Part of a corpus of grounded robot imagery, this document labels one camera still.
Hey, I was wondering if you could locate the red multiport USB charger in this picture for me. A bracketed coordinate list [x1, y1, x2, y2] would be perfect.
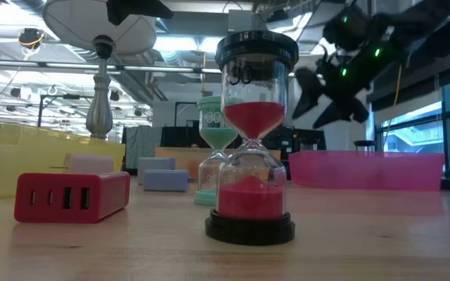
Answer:
[13, 171, 131, 225]

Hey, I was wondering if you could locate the black hourglass red sand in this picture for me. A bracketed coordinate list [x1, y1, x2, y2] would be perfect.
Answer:
[204, 30, 300, 247]

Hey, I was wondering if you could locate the black equipment cabinet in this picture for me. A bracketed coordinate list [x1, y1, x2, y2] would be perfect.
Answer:
[160, 119, 326, 151]

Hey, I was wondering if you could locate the black ceiling device yellow cable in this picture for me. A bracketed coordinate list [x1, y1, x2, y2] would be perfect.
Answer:
[17, 27, 46, 51]

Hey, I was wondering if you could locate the teal hourglass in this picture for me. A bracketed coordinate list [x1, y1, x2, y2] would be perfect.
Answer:
[193, 95, 245, 207]

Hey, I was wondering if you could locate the pink wall charger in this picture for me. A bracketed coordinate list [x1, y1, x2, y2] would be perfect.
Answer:
[48, 152, 116, 175]

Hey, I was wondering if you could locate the silver ceiling duct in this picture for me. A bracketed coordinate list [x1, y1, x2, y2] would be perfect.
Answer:
[266, 5, 327, 54]

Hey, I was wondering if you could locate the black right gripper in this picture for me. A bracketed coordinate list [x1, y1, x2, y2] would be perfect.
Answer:
[291, 3, 409, 130]

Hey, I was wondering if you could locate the pink-red translucent plastic bin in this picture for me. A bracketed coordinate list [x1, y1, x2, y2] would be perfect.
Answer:
[288, 150, 446, 193]

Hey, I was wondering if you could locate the grey ceiling box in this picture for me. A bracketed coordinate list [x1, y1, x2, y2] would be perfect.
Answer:
[227, 9, 255, 33]

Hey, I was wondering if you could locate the black gantry frame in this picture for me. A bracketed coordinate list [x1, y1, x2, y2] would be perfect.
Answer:
[173, 100, 199, 128]

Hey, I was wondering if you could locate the grey cloth cover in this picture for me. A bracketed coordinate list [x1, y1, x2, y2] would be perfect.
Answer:
[125, 125, 163, 169]

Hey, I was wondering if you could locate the black hourglass white sand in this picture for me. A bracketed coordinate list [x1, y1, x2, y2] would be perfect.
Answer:
[352, 139, 377, 153]

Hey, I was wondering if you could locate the orange translucent plastic bin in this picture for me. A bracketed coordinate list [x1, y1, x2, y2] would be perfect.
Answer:
[155, 147, 282, 181]

